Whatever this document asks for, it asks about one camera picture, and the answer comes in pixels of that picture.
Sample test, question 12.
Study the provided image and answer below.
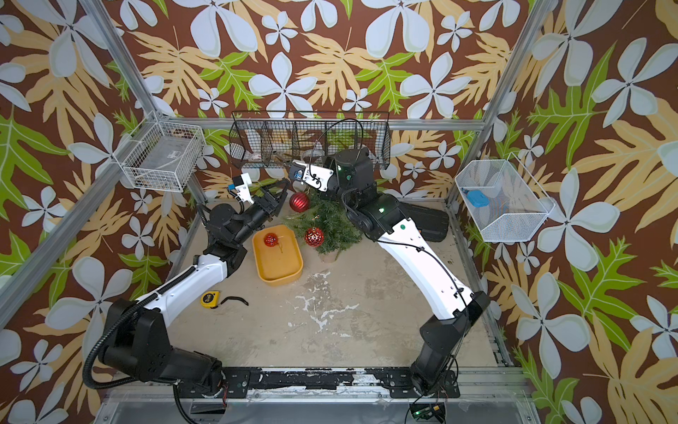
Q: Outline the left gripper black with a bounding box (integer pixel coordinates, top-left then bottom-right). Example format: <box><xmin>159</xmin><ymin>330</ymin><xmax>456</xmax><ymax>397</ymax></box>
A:
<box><xmin>232</xmin><ymin>181</ymin><xmax>284</xmax><ymax>250</ymax></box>

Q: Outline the dark red ribbed ball ornament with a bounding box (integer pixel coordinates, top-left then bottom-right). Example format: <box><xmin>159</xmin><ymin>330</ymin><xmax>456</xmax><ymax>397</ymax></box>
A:
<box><xmin>289</xmin><ymin>193</ymin><xmax>310</xmax><ymax>213</ymax></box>

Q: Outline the red grid-textured ball ornament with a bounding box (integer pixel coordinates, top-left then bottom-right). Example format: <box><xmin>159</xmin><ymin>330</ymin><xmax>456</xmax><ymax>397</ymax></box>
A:
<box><xmin>264</xmin><ymin>232</ymin><xmax>279</xmax><ymax>247</ymax></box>

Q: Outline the large red glitter ball ornament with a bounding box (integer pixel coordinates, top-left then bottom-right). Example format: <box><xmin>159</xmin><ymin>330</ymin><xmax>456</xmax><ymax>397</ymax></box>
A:
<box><xmin>304</xmin><ymin>227</ymin><xmax>325</xmax><ymax>247</ymax></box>

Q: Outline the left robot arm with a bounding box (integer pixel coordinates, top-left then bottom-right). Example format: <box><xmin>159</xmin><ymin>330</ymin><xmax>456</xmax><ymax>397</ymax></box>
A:
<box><xmin>82</xmin><ymin>178</ymin><xmax>290</xmax><ymax>396</ymax></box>

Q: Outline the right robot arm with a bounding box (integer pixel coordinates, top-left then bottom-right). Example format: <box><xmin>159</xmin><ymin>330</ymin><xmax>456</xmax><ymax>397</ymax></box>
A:
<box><xmin>290</xmin><ymin>148</ymin><xmax>489</xmax><ymax>396</ymax></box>

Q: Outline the small green christmas tree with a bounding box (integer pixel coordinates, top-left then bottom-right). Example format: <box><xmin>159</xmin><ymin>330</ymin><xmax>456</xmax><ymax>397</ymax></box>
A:
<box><xmin>284</xmin><ymin>192</ymin><xmax>364</xmax><ymax>254</ymax></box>

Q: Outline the yellow plastic tray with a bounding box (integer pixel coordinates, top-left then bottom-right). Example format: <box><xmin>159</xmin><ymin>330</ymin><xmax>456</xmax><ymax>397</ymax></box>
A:
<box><xmin>252</xmin><ymin>224</ymin><xmax>304</xmax><ymax>286</ymax></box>

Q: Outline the black plastic tool case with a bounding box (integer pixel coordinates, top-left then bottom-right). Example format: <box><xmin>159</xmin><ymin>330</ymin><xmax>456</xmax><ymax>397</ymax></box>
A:
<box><xmin>401</xmin><ymin>203</ymin><xmax>450</xmax><ymax>242</ymax></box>

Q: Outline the yellow tape measure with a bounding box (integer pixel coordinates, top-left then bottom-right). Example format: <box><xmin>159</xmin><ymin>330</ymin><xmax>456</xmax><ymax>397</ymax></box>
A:
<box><xmin>201</xmin><ymin>291</ymin><xmax>250</xmax><ymax>309</ymax></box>

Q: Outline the blue object in basket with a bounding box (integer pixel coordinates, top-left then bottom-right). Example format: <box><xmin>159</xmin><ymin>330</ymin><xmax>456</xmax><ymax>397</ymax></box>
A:
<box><xmin>466</xmin><ymin>190</ymin><xmax>490</xmax><ymax>208</ymax></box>

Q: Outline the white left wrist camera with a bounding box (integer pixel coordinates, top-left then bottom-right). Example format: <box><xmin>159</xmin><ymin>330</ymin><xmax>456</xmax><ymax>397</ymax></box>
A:
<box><xmin>228</xmin><ymin>173</ymin><xmax>254</xmax><ymax>204</ymax></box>

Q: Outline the black wire wall basket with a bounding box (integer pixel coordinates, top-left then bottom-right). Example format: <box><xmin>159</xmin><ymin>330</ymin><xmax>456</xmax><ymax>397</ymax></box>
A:
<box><xmin>226</xmin><ymin>112</ymin><xmax>392</xmax><ymax>169</ymax></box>

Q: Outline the aluminium frame post left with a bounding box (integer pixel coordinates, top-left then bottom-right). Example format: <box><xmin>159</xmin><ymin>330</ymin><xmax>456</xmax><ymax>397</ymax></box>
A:
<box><xmin>79</xmin><ymin>1</ymin><xmax>198</xmax><ymax>177</ymax></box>

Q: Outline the aluminium frame post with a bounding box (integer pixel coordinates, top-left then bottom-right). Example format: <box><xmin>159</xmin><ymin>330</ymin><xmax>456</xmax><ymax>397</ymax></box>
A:
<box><xmin>79</xmin><ymin>1</ymin><xmax>198</xmax><ymax>177</ymax></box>
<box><xmin>451</xmin><ymin>0</ymin><xmax>559</xmax><ymax>171</ymax></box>

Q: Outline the white wire basket left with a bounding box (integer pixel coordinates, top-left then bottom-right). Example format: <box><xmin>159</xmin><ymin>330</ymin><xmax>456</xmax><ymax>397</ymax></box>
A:
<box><xmin>115</xmin><ymin>115</ymin><xmax>206</xmax><ymax>193</ymax></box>

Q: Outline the white wire basket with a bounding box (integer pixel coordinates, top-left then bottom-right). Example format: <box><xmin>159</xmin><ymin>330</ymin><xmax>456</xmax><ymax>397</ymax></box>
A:
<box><xmin>455</xmin><ymin>155</ymin><xmax>555</xmax><ymax>244</ymax></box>
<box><xmin>115</xmin><ymin>115</ymin><xmax>206</xmax><ymax>193</ymax></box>

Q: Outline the white wire basket right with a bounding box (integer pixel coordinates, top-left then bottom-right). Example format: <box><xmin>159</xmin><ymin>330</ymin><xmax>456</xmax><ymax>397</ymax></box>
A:
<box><xmin>455</xmin><ymin>155</ymin><xmax>555</xmax><ymax>244</ymax></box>

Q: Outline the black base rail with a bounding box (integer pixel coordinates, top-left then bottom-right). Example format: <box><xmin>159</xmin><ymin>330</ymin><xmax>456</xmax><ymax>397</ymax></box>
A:
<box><xmin>174</xmin><ymin>365</ymin><xmax>462</xmax><ymax>399</ymax></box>

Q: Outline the aluminium frame post right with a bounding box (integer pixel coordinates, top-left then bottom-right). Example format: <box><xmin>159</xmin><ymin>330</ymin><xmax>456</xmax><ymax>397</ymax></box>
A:
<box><xmin>451</xmin><ymin>0</ymin><xmax>559</xmax><ymax>171</ymax></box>

